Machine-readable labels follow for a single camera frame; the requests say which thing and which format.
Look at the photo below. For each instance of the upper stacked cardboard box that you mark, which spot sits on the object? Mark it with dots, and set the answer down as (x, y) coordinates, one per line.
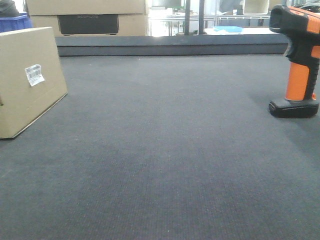
(73, 7)

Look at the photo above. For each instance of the white metal shelving rack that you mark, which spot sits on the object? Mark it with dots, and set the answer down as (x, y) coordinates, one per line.
(172, 25)

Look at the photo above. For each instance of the beige open box background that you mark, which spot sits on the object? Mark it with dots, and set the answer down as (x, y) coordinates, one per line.
(256, 7)

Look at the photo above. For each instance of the large cardboard box black print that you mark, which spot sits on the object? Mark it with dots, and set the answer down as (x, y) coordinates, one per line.
(86, 25)

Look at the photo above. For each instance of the blue plastic crate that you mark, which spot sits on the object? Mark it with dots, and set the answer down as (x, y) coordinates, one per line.
(20, 22)

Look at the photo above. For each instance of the dark grey raised ledge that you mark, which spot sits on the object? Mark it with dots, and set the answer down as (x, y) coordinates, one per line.
(183, 45)

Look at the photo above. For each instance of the black vertical post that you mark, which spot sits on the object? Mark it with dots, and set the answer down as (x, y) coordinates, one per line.
(201, 13)
(187, 17)

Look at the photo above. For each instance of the light blue tray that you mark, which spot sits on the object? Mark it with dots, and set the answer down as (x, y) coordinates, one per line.
(228, 29)

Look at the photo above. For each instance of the brown cardboard package box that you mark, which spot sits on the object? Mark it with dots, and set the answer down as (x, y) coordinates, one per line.
(21, 104)

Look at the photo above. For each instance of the orange black scanner gun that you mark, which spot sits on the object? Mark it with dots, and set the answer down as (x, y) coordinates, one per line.
(302, 28)

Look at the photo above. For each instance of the white barcode label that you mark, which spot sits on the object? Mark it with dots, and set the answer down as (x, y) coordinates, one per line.
(34, 74)

